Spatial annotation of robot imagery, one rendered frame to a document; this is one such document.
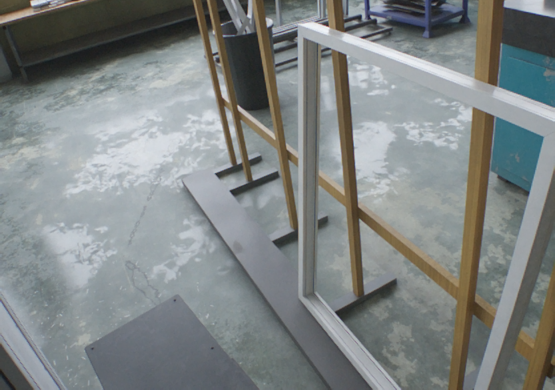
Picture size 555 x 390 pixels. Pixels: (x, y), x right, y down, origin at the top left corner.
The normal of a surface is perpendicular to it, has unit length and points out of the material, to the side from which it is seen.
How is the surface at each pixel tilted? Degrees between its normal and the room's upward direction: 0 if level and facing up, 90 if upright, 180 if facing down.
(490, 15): 90
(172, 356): 0
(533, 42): 90
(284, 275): 0
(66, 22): 90
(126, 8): 90
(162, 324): 0
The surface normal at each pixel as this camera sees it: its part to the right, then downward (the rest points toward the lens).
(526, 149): -0.87, 0.36
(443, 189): -0.15, -0.84
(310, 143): 0.47, 0.41
